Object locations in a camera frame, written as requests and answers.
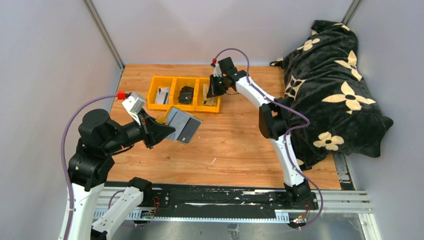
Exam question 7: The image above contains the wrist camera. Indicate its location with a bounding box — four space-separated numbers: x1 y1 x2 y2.
122 92 146 126
213 63 223 78

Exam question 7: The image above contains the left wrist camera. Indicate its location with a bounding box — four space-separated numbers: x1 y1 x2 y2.
122 92 146 126

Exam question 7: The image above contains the black floral blanket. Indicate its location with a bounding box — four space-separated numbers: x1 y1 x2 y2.
270 20 394 170

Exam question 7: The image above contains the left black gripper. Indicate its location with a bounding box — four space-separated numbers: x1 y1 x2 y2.
104 106 177 153

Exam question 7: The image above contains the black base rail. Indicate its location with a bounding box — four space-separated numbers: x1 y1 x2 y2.
139 183 319 219

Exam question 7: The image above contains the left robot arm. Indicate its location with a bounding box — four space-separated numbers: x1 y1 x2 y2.
59 109 175 240

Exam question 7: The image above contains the black cards stack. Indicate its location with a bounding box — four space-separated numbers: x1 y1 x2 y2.
178 86 195 104

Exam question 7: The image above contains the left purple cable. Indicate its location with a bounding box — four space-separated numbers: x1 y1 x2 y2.
60 91 133 240

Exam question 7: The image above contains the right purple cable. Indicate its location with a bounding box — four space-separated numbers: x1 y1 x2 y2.
211 47 325 229

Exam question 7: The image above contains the right yellow bin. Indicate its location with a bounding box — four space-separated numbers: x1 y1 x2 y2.
194 77 221 113

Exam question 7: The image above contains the gold cards stack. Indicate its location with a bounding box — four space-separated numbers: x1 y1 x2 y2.
202 84 217 107

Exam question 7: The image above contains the purple cable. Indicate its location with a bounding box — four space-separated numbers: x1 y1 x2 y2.
211 47 325 229
60 91 133 240

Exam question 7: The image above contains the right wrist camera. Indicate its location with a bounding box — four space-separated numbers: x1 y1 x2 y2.
213 63 223 78

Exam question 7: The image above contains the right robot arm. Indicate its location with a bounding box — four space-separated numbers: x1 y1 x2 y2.
206 57 319 210

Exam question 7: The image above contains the white cards stack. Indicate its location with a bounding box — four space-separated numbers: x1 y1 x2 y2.
155 87 171 105

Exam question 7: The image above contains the yellow leather card holder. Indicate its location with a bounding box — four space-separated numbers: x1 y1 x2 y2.
156 105 203 145

